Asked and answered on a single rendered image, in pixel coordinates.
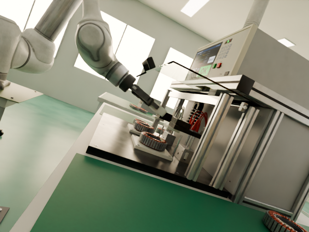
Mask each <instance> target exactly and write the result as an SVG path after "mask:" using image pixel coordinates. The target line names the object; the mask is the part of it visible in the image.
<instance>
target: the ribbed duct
mask: <svg viewBox="0 0 309 232"><path fill-rule="evenodd" d="M269 1H270V0H254V2H253V5H252V7H251V9H250V11H249V13H248V16H247V18H246V21H245V23H244V26H243V28H245V27H247V26H249V25H251V24H253V23H254V24H255V25H257V26H258V27H259V25H260V23H261V20H262V18H263V15H264V13H265V10H266V8H267V5H268V4H269Z"/></svg>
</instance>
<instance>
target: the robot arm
mask: <svg viewBox="0 0 309 232"><path fill-rule="evenodd" d="M81 3H82V9H83V13H82V19H81V20H80V21H79V22H78V23H77V30H76V33H75V43H76V46H77V49H78V52H79V54H80V56H81V58H82V59H83V61H84V62H85V63H86V64H87V65H88V66H89V67H90V68H91V69H93V70H94V71H95V72H97V73H98V74H99V75H101V76H103V77H105V78H106V79H107V80H108V81H109V82H111V83H112V84H113V85H114V86H115V87H117V86H119V88H120V89H121V90H122V91H123V92H127V91H128V90H129V89H130V90H131V92H132V94H133V95H135V96H136V97H137V98H139V99H141V100H142V101H143V102H144V103H145V104H146V105H147V106H148V107H149V108H150V109H151V110H152V111H153V112H154V113H156V114H157V115H160V116H162V117H163V116H164V115H165V114H166V113H167V111H166V110H165V109H164V108H163V107H162V106H161V105H160V104H158V103H157V102H156V101H155V100H154V99H153V98H152V97H150V96H149V95H148V94H147V93H146V92H144V91H143V90H142V89H141V88H140V87H139V86H137V85H136V84H134V83H135V81H136V78H135V77H134V76H133V75H131V74H129V72H130V71H129V70H128V69H127V68H126V67H125V66H124V65H123V64H122V63H121V62H120V61H119V60H118V59H117V58H116V55H115V54H114V53H113V39H112V36H111V32H110V28H109V24H108V23H107V22H106V21H104V20H103V18H102V15H101V11H100V4H99V0H53V1H52V2H51V4H50V5H49V6H48V8H47V10H46V11H45V12H44V14H43V15H42V17H41V18H40V20H39V21H38V23H37V24H36V26H35V27H34V28H28V29H25V30H24V31H23V32H22V31H21V29H20V27H19V26H18V25H17V23H16V22H15V21H14V20H11V19H9V18H7V17H4V16H2V15H0V89H4V88H5V86H7V85H10V84H11V82H10V81H8V80H6V78H7V74H8V71H9V69H15V70H18V71H21V72H26V73H31V74H41V73H45V72H47V71H49V70H50V69H51V68H52V66H53V63H54V53H55V50H56V46H55V43H54V41H55V40H56V38H57V37H58V36H59V34H60V33H61V31H62V30H63V28H64V27H65V25H66V24H67V23H68V21H69V20H70V18H71V17H72V15H73V14H74V13H75V11H76V10H77V8H78V7H79V5H80V4H81Z"/></svg>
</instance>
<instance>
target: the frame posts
mask: <svg viewBox="0 0 309 232"><path fill-rule="evenodd" d="M168 92H172V91H171V90H169V89H167V91H166V93H165V95H164V98H163V100H162V102H161V104H160V105H161V106H162V107H163V108H164V109H165V107H166V105H167V103H168V100H169V98H170V97H168V96H167V95H168ZM233 99H234V96H233V95H231V94H229V93H224V92H221V94H220V96H219V98H218V101H217V103H216V105H215V107H214V110H213V112H212V114H211V116H210V119H209V121H208V123H207V125H206V128H205V130H204V132H203V134H202V137H201V139H200V141H199V143H198V145H197V147H196V149H195V152H194V154H193V156H192V158H191V161H190V163H189V165H188V167H187V170H186V172H185V174H184V175H185V176H186V178H187V179H189V180H192V181H195V182H196V180H197V178H198V176H199V174H200V171H201V169H202V167H203V165H204V162H205V160H206V158H207V156H208V154H209V151H210V149H211V147H212V145H213V143H214V140H215V138H216V136H217V134H218V132H219V129H220V127H221V125H222V123H223V121H224V119H225V117H226V114H227V112H228V110H229V108H230V105H231V103H232V101H233ZM184 102H185V100H184V99H179V101H178V103H177V105H176V107H178V106H179V105H181V106H183V104H184ZM259 110H260V109H259V108H257V107H255V106H253V105H248V107H247V109H246V111H245V113H242V115H241V118H240V120H239V122H238V124H237V126H236V129H235V131H234V133H233V135H232V137H231V139H230V142H229V144H228V146H227V148H226V150H225V153H224V155H223V157H222V159H221V161H220V163H219V166H218V168H217V170H216V172H215V174H214V176H213V179H212V180H211V183H210V184H211V185H213V187H214V188H216V189H219V190H222V189H223V187H224V185H225V183H226V181H227V179H228V176H229V174H230V172H231V170H232V168H233V166H234V164H235V161H236V159H237V157H238V155H239V153H240V151H241V149H242V147H243V144H244V142H245V140H246V138H247V136H248V134H249V132H250V130H251V128H252V125H253V123H254V121H255V119H256V117H257V115H258V112H259ZM159 121H160V120H158V119H154V121H153V123H152V125H151V126H152V127H153V128H154V129H155V131H156V128H157V126H158V124H159ZM155 131H154V133H155Z"/></svg>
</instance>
